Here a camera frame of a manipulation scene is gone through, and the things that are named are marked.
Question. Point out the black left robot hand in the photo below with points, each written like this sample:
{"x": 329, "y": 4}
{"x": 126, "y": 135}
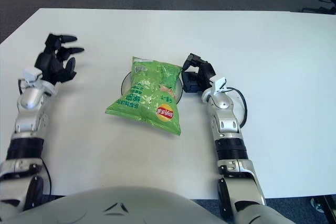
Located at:
{"x": 52, "y": 66}

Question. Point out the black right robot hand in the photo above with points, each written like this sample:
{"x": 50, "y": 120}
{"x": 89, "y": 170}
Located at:
{"x": 203, "y": 74}

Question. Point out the green snack bag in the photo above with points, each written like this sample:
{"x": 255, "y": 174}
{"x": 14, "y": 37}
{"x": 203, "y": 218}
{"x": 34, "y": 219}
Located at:
{"x": 149, "y": 98}

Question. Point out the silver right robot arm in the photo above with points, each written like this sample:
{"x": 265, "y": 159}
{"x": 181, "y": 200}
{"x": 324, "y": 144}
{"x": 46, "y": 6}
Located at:
{"x": 231, "y": 134}

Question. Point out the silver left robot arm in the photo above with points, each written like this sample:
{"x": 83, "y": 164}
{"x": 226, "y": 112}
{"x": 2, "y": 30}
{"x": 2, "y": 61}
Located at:
{"x": 29, "y": 119}

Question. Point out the white plate with black rim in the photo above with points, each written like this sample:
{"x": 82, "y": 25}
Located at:
{"x": 126, "y": 83}

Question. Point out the grey robot torso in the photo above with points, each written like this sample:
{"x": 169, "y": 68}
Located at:
{"x": 131, "y": 208}

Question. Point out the chair caster wheel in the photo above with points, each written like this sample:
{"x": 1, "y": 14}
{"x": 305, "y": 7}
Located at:
{"x": 319, "y": 204}

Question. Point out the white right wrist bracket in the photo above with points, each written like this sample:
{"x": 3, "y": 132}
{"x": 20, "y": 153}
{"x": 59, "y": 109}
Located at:
{"x": 218, "y": 86}

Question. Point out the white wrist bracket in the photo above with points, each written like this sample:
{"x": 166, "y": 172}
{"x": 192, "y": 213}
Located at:
{"x": 218, "y": 86}
{"x": 32, "y": 75}

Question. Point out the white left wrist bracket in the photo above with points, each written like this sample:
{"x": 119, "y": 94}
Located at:
{"x": 32, "y": 75}

